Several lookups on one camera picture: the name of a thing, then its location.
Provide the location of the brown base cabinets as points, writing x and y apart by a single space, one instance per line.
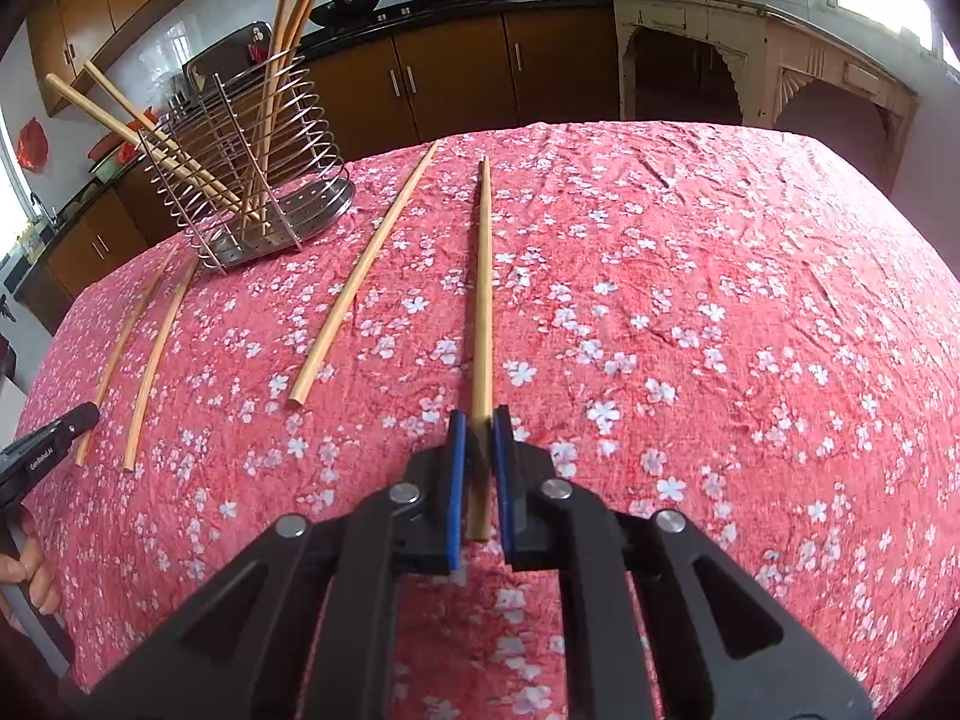
450 75

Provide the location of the red basin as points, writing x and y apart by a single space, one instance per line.
109 146

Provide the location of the red floral tablecloth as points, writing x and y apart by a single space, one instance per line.
675 315

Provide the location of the red bag on wall hook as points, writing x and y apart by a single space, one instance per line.
32 144

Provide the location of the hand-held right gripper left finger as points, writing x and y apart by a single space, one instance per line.
452 495

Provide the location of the cream wooden side table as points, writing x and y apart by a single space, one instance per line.
750 37

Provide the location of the person's left hand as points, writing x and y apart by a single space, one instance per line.
34 566

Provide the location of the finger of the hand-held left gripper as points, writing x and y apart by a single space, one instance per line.
71 424

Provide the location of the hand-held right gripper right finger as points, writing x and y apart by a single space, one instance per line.
504 487

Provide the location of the black kitchen countertop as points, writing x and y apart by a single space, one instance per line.
450 11

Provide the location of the green basin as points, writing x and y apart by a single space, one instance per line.
112 167

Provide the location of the dark cutting board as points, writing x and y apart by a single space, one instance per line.
225 45

